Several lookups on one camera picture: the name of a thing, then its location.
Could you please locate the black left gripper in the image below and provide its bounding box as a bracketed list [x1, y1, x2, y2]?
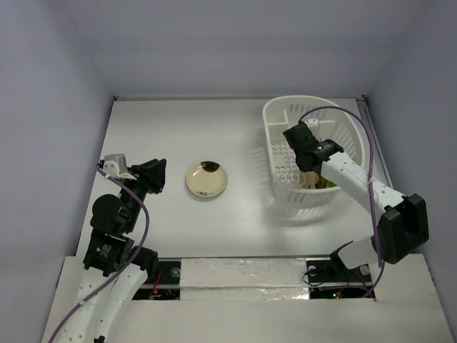
[121, 157, 166, 230]

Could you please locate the beige plate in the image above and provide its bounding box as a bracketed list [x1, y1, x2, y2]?
[299, 171, 319, 189]

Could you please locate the lime green plate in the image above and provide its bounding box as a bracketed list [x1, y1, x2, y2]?
[326, 180, 336, 188]

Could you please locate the grey green plate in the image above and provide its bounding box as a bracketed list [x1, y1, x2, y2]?
[186, 161, 229, 198]

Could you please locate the brown yellow patterned plate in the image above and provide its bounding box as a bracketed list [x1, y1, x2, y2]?
[316, 178, 328, 189]

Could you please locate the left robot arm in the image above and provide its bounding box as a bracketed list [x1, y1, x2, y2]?
[59, 154, 166, 342]

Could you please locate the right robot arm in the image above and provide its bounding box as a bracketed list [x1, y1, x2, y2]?
[283, 122, 429, 280]

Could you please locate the white plastic dish rack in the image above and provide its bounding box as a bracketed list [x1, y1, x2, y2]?
[263, 95, 369, 208]

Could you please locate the white foam block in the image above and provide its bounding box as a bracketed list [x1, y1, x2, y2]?
[179, 258, 309, 301]

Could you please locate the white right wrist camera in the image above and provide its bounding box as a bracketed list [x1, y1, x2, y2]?
[303, 119, 320, 138]

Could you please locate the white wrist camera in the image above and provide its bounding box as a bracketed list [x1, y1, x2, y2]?
[303, 119, 320, 138]
[101, 154, 136, 180]

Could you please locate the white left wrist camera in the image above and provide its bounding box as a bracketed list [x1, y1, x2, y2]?
[101, 154, 136, 180]

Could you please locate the aluminium rail right side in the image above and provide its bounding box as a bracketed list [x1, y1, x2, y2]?
[356, 96, 393, 187]

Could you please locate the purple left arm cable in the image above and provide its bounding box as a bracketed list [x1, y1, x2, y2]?
[46, 164, 150, 343]

